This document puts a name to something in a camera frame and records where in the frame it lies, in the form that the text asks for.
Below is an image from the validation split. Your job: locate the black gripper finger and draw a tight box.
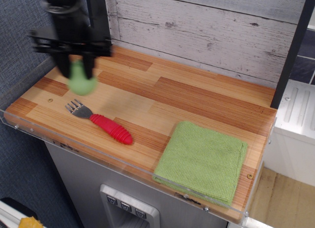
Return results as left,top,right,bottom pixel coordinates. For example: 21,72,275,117
51,52,70,78
83,55,96,80

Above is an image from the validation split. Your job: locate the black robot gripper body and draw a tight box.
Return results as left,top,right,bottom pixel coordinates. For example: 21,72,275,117
29,6,111,57

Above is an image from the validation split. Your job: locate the green toy pear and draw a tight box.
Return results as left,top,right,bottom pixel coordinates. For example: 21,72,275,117
68,60,97,96

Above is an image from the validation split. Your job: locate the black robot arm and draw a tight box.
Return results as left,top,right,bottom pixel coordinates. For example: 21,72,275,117
29,0,112,79

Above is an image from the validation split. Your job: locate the green folded towel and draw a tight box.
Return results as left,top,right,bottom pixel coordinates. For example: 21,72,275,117
153,121,248,206

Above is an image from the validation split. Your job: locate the clear acrylic table guard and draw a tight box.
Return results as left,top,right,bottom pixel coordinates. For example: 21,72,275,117
4,53,276,222

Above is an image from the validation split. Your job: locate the grey toy fridge cabinet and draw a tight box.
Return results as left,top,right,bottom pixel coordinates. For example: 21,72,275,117
46,143,228,228

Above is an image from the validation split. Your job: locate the silver dispenser panel with buttons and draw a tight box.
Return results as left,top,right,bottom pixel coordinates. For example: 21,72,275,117
99,184,160,228

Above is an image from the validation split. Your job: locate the yellow object at corner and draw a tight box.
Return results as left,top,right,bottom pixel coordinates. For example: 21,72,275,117
18,217,44,228

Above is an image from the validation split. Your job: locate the white toy sink counter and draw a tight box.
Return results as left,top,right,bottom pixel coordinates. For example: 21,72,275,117
263,80,315,186

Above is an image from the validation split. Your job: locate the dark left frame post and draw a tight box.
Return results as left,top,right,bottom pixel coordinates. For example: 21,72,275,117
87,0,111,41

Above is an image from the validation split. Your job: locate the dark frame post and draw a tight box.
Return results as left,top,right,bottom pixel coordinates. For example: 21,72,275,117
87,0,111,41
270,0,315,109

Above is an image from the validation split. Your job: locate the fork with red handle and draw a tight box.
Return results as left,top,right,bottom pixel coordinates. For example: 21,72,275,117
65,99,133,145

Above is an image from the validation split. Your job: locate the dark right frame post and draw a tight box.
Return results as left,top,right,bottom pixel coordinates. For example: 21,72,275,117
270,0,315,109

